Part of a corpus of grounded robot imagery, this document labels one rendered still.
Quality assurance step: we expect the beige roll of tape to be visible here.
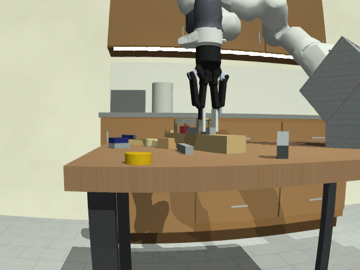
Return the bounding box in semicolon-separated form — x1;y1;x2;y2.
145;138;158;146

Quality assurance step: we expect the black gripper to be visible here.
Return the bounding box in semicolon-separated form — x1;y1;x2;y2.
187;45;229;132

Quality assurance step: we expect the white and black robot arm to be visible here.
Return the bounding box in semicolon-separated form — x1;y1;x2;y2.
177;0;334;77

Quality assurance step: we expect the yellow short cylinder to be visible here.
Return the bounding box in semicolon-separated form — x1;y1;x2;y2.
125;152;152;165

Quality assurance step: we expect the tan wooden block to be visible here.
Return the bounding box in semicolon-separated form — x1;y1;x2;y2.
158;138;176;149

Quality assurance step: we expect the grey square stick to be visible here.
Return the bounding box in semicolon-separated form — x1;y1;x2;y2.
200;127;216;135
177;143;193;154

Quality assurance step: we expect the flat wooden board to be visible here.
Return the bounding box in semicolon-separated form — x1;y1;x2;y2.
128;139;145;145

